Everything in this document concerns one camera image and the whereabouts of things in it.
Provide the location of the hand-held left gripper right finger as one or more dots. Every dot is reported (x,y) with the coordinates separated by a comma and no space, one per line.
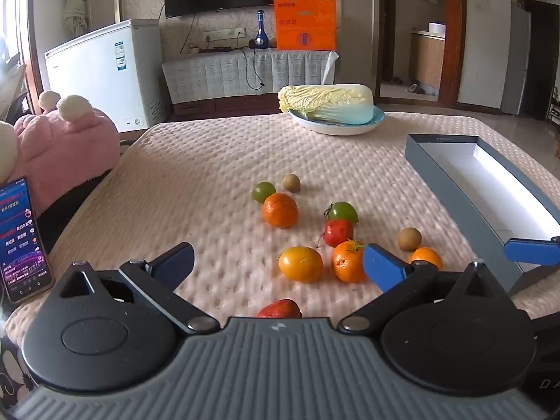
(380,267)

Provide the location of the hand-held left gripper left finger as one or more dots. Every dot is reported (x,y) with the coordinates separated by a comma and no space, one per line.
(175,262)

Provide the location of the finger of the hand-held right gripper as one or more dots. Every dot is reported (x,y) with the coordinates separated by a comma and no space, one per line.
(531,249)
(538,284)

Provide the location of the orange tangerine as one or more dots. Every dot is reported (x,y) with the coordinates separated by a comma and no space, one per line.
(280,210)
(348,262)

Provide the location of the brown kiwi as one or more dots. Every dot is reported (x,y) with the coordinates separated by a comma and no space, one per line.
(291,183)
(409,239)

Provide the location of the small smooth orange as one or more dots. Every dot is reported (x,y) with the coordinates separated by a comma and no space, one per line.
(428,257)

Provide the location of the red apple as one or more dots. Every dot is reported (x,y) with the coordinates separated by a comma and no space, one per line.
(337,232)
(280,308)

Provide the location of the green tomato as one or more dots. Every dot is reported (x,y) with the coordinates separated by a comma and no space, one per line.
(343,212)

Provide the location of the shallow black-rimmed white box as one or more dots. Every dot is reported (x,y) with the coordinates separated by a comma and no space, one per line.
(503,183)

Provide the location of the large smooth orange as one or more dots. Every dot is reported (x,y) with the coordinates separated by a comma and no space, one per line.
(301,264)

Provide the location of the small green lime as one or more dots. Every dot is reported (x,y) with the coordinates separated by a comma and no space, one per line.
(263,192)

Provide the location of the pink textured blanket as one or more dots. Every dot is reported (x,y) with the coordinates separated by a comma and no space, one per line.
(197,162)

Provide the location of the light blue plate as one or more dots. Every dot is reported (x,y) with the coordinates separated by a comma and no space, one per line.
(350,127)

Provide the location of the smartphone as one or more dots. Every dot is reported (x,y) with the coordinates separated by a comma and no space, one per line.
(24,245)

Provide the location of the pink plush toy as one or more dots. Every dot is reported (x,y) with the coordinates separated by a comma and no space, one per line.
(65,148)

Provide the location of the dark wooden television cabinet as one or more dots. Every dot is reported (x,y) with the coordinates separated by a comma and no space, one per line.
(218,106)

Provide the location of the napa cabbage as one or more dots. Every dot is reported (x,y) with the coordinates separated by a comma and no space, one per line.
(328,103)

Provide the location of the grey cabinet cover cloth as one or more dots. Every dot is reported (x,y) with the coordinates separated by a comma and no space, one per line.
(210,74)

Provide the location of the dark patterned cloth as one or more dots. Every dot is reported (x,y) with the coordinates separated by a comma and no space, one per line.
(11,372)

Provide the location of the white chest freezer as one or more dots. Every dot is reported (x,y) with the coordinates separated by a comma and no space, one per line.
(96,74)

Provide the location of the wooden kitchen cabinet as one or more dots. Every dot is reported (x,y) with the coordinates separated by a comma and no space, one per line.
(428,61)

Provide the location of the black power strip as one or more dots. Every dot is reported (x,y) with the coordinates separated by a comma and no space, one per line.
(210,49)

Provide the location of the white container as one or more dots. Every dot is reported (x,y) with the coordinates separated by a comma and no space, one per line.
(437,27)

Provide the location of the blue glass bottle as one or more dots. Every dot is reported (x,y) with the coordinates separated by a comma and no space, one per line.
(261,35)

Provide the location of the orange carton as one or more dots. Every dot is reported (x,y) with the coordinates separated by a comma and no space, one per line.
(306,24)

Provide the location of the white wall socket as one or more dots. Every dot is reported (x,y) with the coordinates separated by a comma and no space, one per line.
(225,34)

